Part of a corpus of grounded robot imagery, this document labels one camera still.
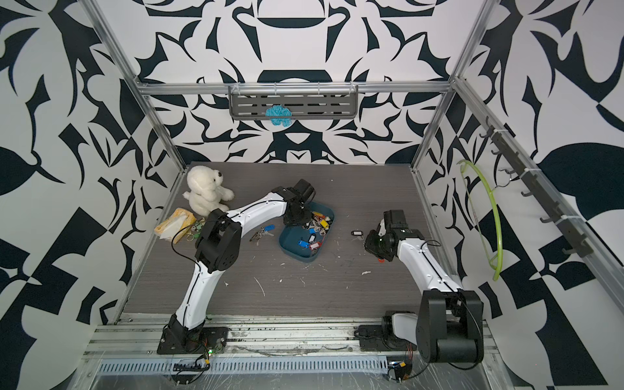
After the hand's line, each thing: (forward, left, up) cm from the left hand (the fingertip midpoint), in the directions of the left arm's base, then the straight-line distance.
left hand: (306, 217), depth 99 cm
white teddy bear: (+4, +36, +12) cm, 39 cm away
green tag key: (-3, +43, -2) cm, 44 cm away
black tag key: (-6, -20, -3) cm, 21 cm away
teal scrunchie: (+27, +9, +31) cm, 42 cm away
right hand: (-14, -22, +4) cm, 26 cm away
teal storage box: (-10, +1, -2) cm, 10 cm away
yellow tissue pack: (-3, +50, +1) cm, 50 cm away
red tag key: (-18, -28, -4) cm, 33 cm away
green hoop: (-31, -50, +21) cm, 63 cm away
